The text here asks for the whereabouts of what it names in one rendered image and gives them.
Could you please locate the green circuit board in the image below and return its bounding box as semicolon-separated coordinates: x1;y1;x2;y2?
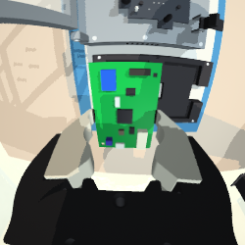
88;62;163;150

